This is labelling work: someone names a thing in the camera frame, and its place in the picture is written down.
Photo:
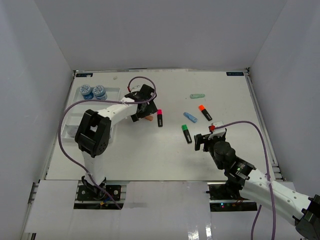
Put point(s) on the orange cap black highlighter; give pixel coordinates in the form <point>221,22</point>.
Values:
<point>205,112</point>

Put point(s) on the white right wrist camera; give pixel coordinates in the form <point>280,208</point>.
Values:
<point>216,129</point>

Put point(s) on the left blue table label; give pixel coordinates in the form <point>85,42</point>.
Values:
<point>84,75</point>

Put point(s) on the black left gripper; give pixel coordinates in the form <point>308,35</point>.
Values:
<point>150,109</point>

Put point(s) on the green cap black highlighter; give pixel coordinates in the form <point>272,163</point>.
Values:
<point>186,133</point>

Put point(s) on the blue lidded jar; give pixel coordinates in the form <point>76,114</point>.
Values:
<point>86,92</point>
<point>100,92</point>

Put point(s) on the right blue table label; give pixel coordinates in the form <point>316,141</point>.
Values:
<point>234,73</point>

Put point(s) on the white compartment tray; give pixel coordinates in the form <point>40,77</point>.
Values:
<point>74,115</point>

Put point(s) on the blue stapler case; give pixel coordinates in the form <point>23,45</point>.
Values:
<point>190,117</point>

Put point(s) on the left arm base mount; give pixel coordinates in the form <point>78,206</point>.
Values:
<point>88,200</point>

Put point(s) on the pink cap black highlighter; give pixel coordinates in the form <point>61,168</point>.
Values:
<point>160,118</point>

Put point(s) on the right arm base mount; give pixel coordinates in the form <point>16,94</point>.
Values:
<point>221,201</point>

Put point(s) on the blue table label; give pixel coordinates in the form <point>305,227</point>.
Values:
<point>84,75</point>
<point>234,73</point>

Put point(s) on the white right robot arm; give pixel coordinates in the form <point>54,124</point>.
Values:
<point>245,181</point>

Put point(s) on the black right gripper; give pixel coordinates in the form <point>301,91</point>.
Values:
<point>200,139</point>

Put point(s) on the clear jar of clips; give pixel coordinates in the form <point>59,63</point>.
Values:
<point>72,130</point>

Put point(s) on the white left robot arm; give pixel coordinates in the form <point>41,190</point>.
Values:
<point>95,129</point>

